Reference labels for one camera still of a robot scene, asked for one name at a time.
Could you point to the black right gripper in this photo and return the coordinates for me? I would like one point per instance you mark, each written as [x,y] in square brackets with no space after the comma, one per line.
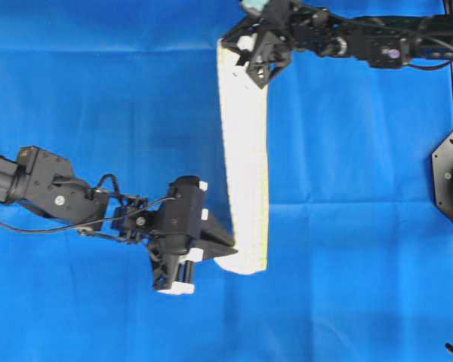
[261,39]

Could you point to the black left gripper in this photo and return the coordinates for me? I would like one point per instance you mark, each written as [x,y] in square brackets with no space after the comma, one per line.
[179,223]

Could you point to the yellow checked towel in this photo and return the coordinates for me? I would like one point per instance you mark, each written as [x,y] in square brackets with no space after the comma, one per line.
[243,112]

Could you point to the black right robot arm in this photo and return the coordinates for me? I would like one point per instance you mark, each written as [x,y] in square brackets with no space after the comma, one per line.
[383,42]

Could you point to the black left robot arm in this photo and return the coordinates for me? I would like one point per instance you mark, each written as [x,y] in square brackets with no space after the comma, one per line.
[45,184]

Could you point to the blue table cloth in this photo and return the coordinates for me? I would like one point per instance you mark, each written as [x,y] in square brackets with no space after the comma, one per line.
[360,264]

